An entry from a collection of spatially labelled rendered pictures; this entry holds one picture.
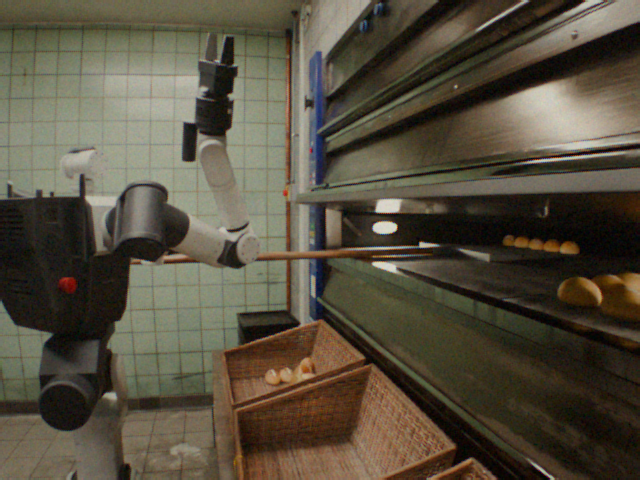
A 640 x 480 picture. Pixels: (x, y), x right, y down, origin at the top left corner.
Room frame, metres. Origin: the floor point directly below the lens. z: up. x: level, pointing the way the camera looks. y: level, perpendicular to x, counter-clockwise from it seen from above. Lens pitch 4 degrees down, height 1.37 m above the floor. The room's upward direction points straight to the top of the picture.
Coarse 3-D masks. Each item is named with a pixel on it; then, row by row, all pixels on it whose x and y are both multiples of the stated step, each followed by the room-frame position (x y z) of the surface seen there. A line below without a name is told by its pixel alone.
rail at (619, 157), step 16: (544, 160) 0.50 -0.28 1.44; (560, 160) 0.47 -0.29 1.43; (576, 160) 0.45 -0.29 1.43; (592, 160) 0.43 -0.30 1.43; (608, 160) 0.40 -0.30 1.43; (624, 160) 0.38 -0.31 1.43; (432, 176) 0.77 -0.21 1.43; (448, 176) 0.72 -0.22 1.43; (464, 176) 0.67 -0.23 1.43; (480, 176) 0.63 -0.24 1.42; (496, 176) 0.59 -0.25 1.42; (512, 176) 0.56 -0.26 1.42; (320, 192) 1.54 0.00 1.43; (336, 192) 1.35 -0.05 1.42
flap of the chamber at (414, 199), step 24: (360, 192) 1.13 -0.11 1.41; (384, 192) 0.98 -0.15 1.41; (408, 192) 0.86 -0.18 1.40; (432, 192) 0.76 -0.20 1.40; (456, 192) 0.68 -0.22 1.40; (480, 192) 0.62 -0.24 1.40; (504, 192) 0.57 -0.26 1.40; (528, 192) 0.52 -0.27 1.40; (552, 192) 0.48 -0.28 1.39; (576, 192) 0.44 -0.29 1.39; (600, 192) 0.41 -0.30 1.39; (624, 192) 0.38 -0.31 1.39; (528, 216) 0.76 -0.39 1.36; (552, 216) 0.68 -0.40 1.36; (576, 216) 0.62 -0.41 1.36; (600, 216) 0.57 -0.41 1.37; (624, 216) 0.52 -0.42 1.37
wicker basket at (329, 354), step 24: (288, 336) 1.89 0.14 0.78; (312, 336) 1.92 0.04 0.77; (336, 336) 1.69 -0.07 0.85; (240, 360) 1.83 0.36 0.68; (264, 360) 1.86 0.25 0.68; (288, 360) 1.89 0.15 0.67; (312, 360) 1.90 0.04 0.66; (336, 360) 1.63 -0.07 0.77; (360, 360) 1.41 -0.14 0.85; (240, 384) 1.78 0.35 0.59; (264, 384) 1.78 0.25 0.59; (288, 384) 1.35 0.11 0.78; (336, 408) 1.39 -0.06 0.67
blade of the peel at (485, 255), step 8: (456, 248) 1.70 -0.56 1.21; (464, 248) 1.95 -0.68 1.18; (472, 248) 1.94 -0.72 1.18; (480, 248) 1.94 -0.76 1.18; (488, 248) 1.94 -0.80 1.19; (496, 248) 1.93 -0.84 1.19; (464, 256) 1.64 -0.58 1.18; (472, 256) 1.59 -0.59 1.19; (480, 256) 1.54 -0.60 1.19; (488, 256) 1.49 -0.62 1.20; (496, 256) 1.49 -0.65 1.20; (504, 256) 1.50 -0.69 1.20; (512, 256) 1.51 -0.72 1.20; (520, 256) 1.52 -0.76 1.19; (528, 256) 1.53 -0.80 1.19; (536, 256) 1.54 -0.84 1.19; (544, 256) 1.59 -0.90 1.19; (552, 256) 1.59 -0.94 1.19
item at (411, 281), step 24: (360, 264) 1.55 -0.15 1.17; (384, 264) 1.44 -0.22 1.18; (408, 288) 1.17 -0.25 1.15; (432, 288) 1.04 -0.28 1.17; (456, 288) 0.99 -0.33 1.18; (480, 312) 0.84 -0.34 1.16; (504, 312) 0.77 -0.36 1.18; (528, 312) 0.74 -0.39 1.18; (528, 336) 0.70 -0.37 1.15; (552, 336) 0.64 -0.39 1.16; (576, 336) 0.59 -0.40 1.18; (600, 336) 0.57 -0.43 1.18; (600, 360) 0.54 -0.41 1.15; (624, 360) 0.50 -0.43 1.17
